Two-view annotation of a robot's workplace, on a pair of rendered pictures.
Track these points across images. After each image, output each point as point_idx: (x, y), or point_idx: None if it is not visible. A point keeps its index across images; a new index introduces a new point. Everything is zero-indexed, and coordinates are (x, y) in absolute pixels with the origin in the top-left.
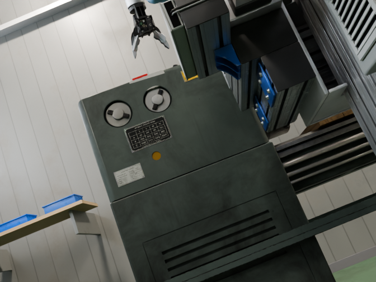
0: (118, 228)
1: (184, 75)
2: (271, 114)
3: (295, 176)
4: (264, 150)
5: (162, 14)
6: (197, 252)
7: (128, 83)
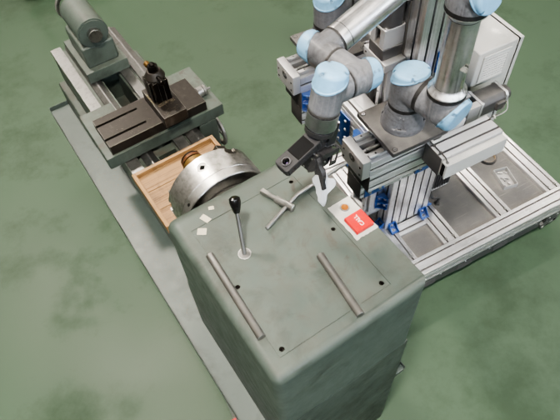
0: (403, 351)
1: (446, 176)
2: (398, 180)
3: None
4: None
5: (499, 142)
6: None
7: (378, 227)
